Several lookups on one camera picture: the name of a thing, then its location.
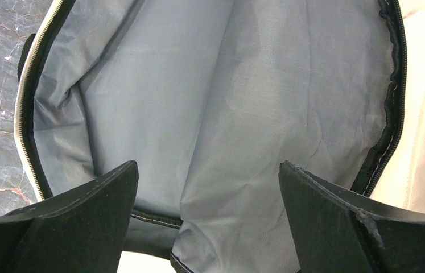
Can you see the cream canvas backpack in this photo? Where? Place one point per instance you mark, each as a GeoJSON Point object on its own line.
{"type": "Point", "coordinates": [209, 98]}

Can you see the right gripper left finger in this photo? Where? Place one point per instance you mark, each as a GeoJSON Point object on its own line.
{"type": "Point", "coordinates": [80, 230]}

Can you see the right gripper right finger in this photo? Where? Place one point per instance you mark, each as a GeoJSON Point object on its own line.
{"type": "Point", "coordinates": [337, 230]}

